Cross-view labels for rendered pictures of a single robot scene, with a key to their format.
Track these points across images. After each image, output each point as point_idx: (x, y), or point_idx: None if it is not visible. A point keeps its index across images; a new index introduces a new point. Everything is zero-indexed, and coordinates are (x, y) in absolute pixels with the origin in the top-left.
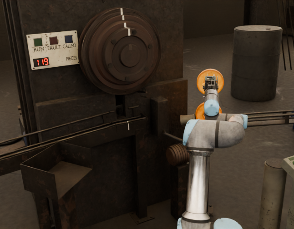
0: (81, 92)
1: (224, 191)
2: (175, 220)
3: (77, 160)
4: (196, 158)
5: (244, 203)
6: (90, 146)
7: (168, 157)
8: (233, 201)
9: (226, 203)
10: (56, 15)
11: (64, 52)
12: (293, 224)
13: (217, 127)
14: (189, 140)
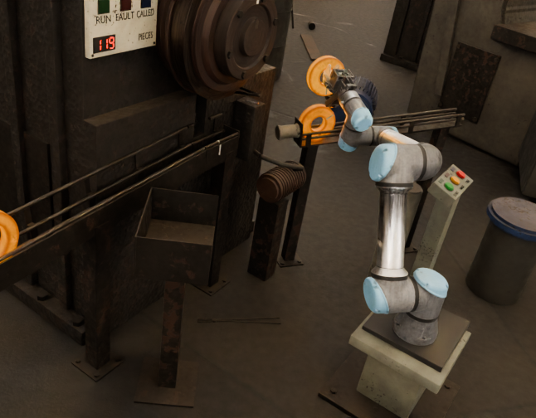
0: (147, 94)
1: None
2: (259, 279)
3: (187, 215)
4: (397, 197)
5: (329, 240)
6: (173, 188)
7: (262, 191)
8: (315, 240)
9: (308, 244)
10: None
11: (137, 25)
12: (426, 260)
13: (424, 154)
14: (389, 174)
